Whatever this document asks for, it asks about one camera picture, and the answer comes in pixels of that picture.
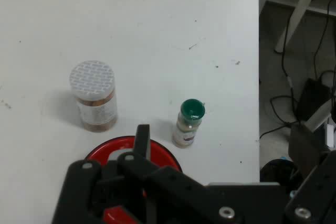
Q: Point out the red bowl with black rim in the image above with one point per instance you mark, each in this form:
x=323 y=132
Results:
x=162 y=153

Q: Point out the black power adapter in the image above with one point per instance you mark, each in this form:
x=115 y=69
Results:
x=312 y=98

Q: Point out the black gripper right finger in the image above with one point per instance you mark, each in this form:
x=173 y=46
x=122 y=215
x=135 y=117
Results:
x=315 y=197

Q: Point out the green-capped spice bottle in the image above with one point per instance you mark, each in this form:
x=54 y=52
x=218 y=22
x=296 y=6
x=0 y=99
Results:
x=193 y=108

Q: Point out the white slanted furniture leg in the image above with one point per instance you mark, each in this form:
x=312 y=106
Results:
x=299 y=11

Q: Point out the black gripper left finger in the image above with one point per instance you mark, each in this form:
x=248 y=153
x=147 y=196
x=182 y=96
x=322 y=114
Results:
x=168 y=182

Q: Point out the white-lidded jar of brown snacks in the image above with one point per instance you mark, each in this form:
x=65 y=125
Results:
x=92 y=77

